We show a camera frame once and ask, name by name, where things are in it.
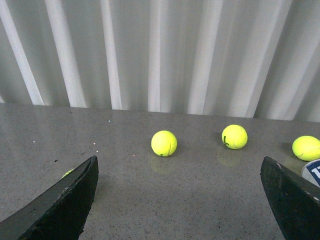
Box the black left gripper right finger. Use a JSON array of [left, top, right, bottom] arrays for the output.
[[260, 156, 320, 240]]

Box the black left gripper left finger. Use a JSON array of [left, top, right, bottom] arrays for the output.
[[0, 156, 99, 240]]

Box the clear blue tennis ball can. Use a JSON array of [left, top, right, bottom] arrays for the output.
[[301, 159, 320, 187]]

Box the left yellow tennis ball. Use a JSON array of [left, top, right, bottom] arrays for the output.
[[61, 168, 74, 179]]

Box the yellow tennis ball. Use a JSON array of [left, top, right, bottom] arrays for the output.
[[61, 168, 74, 179], [221, 124, 248, 150], [292, 135, 320, 162], [151, 130, 178, 157]]

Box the far right yellow tennis ball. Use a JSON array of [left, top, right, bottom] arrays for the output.
[[292, 135, 320, 162]]

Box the centre yellow tennis ball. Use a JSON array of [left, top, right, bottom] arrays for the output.
[[151, 130, 178, 157]]

